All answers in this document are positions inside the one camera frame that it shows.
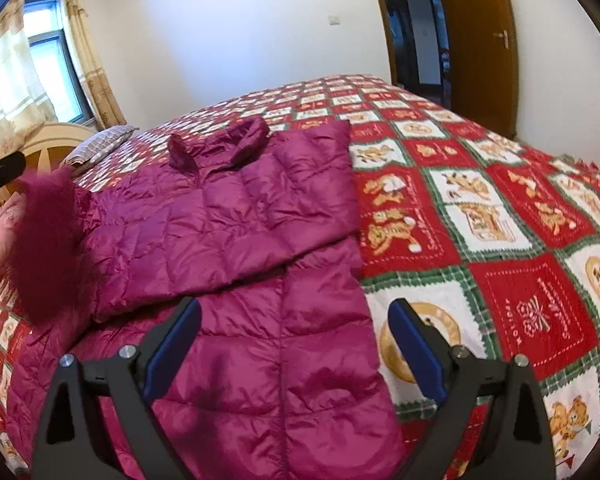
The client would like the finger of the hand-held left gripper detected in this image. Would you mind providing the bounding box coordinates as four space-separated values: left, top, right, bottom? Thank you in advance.
0 152 27 201

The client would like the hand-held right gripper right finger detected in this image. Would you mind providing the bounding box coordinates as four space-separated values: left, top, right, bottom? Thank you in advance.
387 297 557 480

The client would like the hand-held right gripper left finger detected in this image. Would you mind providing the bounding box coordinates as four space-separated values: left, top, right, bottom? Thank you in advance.
30 297 203 480

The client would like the magenta down jacket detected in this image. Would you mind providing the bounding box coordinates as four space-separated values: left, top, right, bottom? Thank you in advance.
5 117 406 480

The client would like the cream wooden headboard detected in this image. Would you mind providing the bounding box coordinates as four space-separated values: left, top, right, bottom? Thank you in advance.
0 122 99 241

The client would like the pink floral pillow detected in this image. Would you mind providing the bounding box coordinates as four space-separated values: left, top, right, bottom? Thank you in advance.
0 192 28 287

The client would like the striped pillow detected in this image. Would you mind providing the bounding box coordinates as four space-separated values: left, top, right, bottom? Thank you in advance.
61 125 137 176

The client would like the window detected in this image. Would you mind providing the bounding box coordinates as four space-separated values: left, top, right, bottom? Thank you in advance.
22 0 95 126

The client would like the red printed bear blanket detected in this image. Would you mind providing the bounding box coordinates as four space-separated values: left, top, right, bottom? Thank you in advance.
0 75 600 480

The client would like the brown wooden door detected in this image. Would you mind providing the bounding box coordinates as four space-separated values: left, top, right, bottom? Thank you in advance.
430 0 520 140

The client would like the brown wooden door frame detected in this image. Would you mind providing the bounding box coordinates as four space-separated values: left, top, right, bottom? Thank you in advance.
366 0 402 87

